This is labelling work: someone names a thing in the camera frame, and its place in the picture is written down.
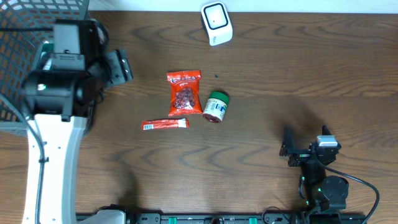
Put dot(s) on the red stick packet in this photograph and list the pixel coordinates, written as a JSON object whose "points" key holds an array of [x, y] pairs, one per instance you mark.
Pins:
{"points": [[165, 124]]}

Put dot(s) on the white barcode scanner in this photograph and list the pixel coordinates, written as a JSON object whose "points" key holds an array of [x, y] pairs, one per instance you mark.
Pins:
{"points": [[216, 23]]}

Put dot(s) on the red snack bag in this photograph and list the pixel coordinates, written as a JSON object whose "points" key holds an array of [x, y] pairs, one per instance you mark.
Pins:
{"points": [[184, 95]]}

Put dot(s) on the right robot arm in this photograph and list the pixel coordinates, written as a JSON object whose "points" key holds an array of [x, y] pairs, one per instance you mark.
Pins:
{"points": [[325, 195]]}

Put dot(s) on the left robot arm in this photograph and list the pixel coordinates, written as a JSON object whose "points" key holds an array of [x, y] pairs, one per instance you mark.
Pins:
{"points": [[60, 105]]}

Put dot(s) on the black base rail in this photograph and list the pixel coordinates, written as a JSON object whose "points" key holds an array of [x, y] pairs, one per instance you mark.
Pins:
{"points": [[269, 217]]}

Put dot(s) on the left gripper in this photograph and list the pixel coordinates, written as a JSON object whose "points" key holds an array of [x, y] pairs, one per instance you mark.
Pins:
{"points": [[119, 66]]}

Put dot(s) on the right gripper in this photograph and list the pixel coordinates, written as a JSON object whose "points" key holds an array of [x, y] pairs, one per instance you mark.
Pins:
{"points": [[288, 149]]}

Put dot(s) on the green-lid seasoning jar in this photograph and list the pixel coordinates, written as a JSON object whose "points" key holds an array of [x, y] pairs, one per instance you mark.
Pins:
{"points": [[216, 107]]}

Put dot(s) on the grey plastic mesh basket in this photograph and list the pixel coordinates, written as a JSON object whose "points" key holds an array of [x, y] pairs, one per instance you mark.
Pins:
{"points": [[24, 40]]}

